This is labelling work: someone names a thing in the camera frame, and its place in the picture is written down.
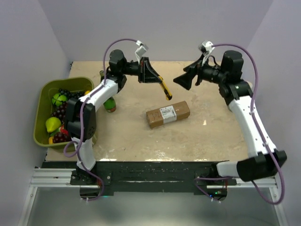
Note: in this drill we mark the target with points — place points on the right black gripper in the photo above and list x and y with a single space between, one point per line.
186 79

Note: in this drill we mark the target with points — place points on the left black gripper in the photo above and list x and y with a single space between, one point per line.
153 76

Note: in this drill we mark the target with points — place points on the yellow utility knife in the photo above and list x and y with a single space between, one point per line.
166 90

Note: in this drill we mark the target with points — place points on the brown cardboard express box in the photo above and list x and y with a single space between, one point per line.
167 114

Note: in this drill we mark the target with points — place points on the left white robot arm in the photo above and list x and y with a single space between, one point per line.
80 119

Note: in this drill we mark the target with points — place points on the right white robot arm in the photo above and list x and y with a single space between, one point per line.
264 159

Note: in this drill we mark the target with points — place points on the green glass bottle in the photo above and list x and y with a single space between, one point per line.
110 105
102 74

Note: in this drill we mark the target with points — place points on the dark black grape bunch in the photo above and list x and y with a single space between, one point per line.
68 94

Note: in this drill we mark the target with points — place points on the red purple grape bunch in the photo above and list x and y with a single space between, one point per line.
60 112

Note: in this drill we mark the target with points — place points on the red dragon fruit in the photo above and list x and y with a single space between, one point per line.
63 130

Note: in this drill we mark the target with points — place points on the yellow green pear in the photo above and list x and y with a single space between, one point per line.
52 124

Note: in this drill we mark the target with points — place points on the lower dark red grapes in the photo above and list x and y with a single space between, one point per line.
60 137

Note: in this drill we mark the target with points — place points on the olive green plastic bin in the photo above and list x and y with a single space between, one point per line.
45 106

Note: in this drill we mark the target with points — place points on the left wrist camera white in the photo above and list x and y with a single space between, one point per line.
141 50

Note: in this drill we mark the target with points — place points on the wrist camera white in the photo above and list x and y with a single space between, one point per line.
141 50
206 48

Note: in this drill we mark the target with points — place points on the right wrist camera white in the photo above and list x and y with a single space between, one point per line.
206 48

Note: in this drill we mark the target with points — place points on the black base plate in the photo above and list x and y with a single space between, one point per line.
110 177

